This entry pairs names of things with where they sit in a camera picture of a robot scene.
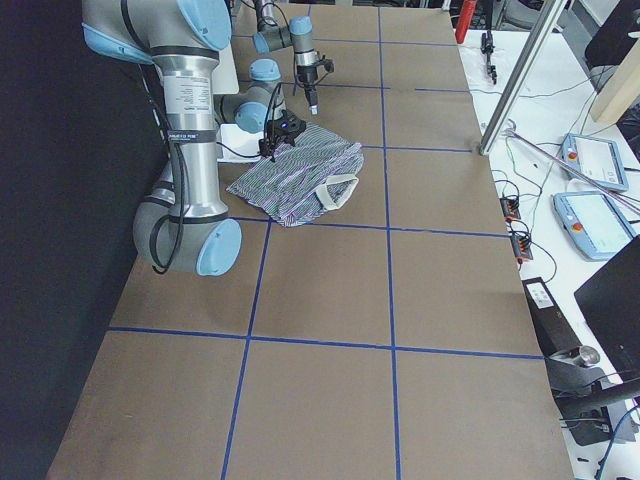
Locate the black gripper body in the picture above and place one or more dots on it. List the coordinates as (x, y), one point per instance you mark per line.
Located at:
(306, 78)
(268, 145)

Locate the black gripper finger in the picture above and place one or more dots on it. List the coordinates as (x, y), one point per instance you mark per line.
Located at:
(311, 96)
(267, 148)

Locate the blue white striped polo shirt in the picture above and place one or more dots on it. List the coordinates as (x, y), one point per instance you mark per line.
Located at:
(300, 183)

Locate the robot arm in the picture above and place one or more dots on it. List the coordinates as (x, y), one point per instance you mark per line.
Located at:
(296, 33)
(183, 224)

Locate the red cylinder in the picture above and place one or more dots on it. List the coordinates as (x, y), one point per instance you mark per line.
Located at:
(467, 10)

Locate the black tripod stick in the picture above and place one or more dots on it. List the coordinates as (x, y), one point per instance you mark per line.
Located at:
(487, 43)

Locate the blue teach pendant far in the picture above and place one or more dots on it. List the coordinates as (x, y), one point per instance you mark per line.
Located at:
(599, 159)

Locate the blue teach pendant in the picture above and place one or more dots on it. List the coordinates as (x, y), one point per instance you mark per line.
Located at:
(599, 159)
(594, 223)

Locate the blue teach pendant near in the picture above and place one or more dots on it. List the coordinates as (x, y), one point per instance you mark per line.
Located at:
(594, 223)

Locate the black box with label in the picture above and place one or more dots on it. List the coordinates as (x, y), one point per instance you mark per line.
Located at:
(553, 331)

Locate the white reacher grabber stick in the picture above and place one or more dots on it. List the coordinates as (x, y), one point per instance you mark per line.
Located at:
(633, 205)

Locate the black monitor corner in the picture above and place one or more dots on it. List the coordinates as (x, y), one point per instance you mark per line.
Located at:
(609, 302)

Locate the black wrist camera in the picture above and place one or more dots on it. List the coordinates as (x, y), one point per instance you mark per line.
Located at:
(288, 127)
(327, 64)

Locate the white pedestal column base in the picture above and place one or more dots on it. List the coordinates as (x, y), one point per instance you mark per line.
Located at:
(238, 146)

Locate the aluminium frame post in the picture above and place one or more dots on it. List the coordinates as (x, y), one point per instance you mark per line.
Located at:
(536, 39)

